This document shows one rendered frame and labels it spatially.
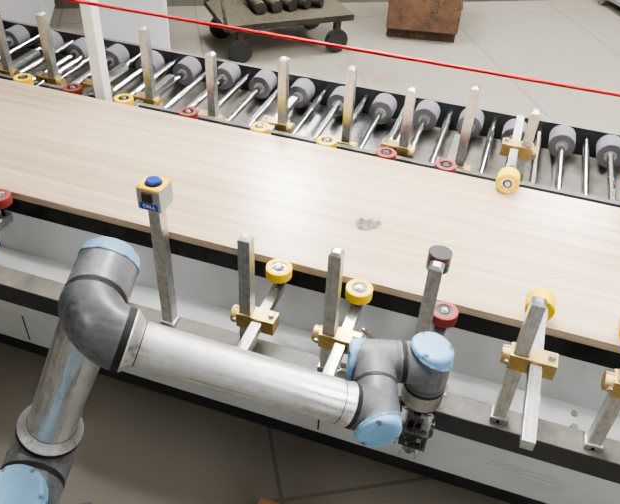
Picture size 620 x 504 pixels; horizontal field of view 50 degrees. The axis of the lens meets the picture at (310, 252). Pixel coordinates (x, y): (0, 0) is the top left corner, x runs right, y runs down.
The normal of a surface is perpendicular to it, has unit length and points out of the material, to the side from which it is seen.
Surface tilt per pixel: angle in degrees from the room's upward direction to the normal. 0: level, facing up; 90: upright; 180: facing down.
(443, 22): 90
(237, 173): 0
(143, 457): 0
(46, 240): 90
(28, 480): 5
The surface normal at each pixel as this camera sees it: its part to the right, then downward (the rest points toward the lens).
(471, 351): -0.32, 0.58
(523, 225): 0.04, -0.78
